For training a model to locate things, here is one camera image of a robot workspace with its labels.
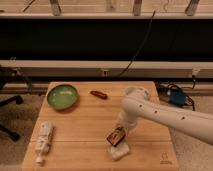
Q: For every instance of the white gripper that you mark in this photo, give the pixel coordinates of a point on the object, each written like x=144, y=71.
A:
x=126, y=120

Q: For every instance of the black orange eraser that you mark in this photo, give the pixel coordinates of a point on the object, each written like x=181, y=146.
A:
x=116, y=136

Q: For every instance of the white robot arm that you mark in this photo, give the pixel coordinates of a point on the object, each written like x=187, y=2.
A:
x=136, y=103

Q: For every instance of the white sponge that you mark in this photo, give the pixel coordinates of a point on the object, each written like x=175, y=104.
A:
x=119, y=151

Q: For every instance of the small red-brown object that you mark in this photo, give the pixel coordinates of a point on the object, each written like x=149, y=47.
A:
x=99, y=94

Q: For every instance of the wooden cutting board table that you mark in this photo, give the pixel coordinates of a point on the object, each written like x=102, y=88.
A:
x=79, y=138

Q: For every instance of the green bowl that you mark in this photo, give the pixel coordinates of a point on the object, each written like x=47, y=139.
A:
x=62, y=97

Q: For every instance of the white tube bottle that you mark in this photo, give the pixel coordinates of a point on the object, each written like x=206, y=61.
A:
x=43, y=141

